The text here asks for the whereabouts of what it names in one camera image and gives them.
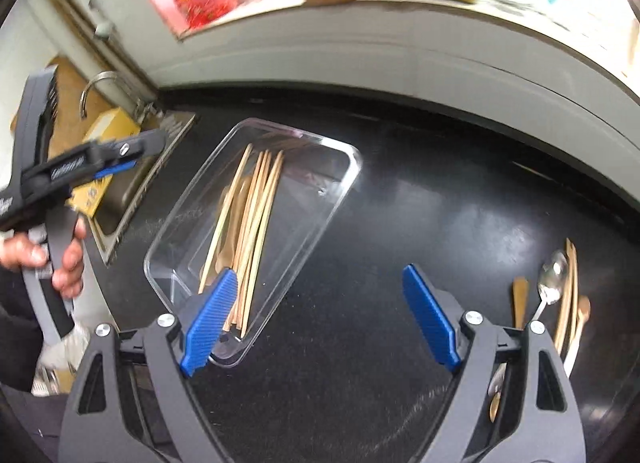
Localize chrome faucet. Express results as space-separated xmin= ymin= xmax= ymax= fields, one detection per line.
xmin=79 ymin=70 xmax=158 ymax=121

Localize wooden cutting board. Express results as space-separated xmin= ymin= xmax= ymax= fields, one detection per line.
xmin=45 ymin=56 xmax=123 ymax=164

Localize grey wall pipe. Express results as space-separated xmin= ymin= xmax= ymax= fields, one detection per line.
xmin=47 ymin=0 xmax=157 ymax=94

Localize pile of wooden chopsticks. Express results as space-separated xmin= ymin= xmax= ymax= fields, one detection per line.
xmin=197 ymin=143 xmax=286 ymax=339

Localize silver metal spoon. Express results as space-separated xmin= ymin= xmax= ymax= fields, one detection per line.
xmin=530 ymin=249 xmax=570 ymax=324

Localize person's left hand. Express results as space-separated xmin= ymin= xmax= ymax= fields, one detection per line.
xmin=0 ymin=217 xmax=87 ymax=300

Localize clear plastic tray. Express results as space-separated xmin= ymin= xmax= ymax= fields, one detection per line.
xmin=144 ymin=118 xmax=363 ymax=369

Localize white-handled golden spoon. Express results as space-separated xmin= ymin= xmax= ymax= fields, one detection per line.
xmin=562 ymin=295 xmax=592 ymax=379

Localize steel sink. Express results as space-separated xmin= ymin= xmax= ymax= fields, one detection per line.
xmin=92 ymin=110 xmax=198 ymax=264

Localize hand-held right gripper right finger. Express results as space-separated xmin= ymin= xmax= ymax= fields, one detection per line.
xmin=402 ymin=264 xmax=586 ymax=463

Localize wooden spoon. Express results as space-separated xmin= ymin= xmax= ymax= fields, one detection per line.
xmin=554 ymin=238 xmax=580 ymax=354
xmin=200 ymin=176 xmax=253 ymax=294
xmin=511 ymin=277 xmax=531 ymax=330

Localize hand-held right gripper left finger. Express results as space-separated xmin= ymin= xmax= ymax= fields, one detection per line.
xmin=59 ymin=267 xmax=239 ymax=463

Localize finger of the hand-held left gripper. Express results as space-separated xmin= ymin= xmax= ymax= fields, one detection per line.
xmin=82 ymin=130 xmax=167 ymax=167
xmin=92 ymin=159 xmax=138 ymax=180

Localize yellow cardboard box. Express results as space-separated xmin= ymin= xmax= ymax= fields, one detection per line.
xmin=70 ymin=108 xmax=143 ymax=218

